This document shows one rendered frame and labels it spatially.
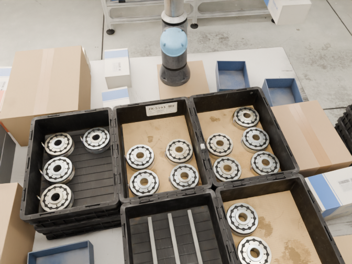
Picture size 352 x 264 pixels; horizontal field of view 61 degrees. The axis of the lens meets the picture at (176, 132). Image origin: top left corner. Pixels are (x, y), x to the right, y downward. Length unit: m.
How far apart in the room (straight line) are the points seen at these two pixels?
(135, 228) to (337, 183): 0.70
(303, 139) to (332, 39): 2.18
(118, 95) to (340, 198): 0.97
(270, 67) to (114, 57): 0.83
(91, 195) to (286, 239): 0.67
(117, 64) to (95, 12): 1.93
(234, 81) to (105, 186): 0.86
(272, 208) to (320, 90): 1.78
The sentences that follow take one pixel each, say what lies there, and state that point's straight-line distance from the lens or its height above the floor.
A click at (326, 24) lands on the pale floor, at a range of 3.50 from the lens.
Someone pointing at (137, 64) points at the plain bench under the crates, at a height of 0.70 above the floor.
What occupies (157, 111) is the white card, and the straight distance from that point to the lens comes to 1.19.
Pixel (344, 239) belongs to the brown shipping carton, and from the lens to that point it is 1.11.
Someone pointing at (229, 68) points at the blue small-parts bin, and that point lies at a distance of 1.62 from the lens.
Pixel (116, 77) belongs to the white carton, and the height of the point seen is 0.78.
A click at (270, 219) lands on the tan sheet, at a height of 0.83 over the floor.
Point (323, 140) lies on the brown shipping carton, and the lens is 1.27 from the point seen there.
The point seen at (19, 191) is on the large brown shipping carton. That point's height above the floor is 0.88.
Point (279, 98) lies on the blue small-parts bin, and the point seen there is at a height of 0.70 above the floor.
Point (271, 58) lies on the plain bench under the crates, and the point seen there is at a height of 0.70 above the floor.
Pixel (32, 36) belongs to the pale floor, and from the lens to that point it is 3.31.
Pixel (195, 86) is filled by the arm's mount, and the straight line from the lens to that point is 1.42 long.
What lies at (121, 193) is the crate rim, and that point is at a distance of 0.97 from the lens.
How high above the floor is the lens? 1.80
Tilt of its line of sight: 55 degrees down
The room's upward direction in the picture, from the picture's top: straight up
